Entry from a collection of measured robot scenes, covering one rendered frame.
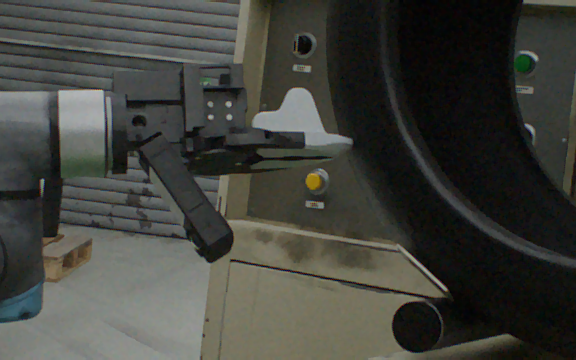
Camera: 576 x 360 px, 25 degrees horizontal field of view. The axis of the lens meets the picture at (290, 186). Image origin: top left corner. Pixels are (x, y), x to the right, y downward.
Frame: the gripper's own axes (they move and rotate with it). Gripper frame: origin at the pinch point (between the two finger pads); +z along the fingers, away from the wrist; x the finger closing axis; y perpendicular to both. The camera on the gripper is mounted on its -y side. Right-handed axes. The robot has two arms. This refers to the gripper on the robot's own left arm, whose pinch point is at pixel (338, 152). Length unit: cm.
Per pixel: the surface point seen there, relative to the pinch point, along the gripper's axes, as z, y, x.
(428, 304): 6.3, -14.3, -1.6
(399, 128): 4.2, 0.3, -5.4
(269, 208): 7, 16, 81
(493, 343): 18.0, -15.2, 17.1
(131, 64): 36, 343, 873
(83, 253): -9, 153, 711
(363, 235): 19, 9, 73
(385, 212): 3.7, -5.7, -0.1
